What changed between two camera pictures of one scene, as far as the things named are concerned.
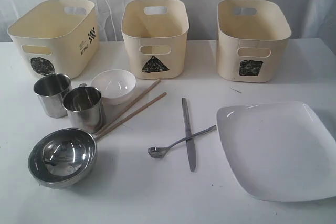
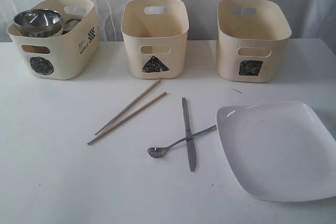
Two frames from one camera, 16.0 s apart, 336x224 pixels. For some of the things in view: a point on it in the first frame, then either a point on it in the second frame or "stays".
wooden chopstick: (132, 115) stays
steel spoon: (158, 152) stays
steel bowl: (63, 158) -> (39, 22)
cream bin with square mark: (252, 35) stays
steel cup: (50, 89) -> (70, 25)
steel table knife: (191, 150) stays
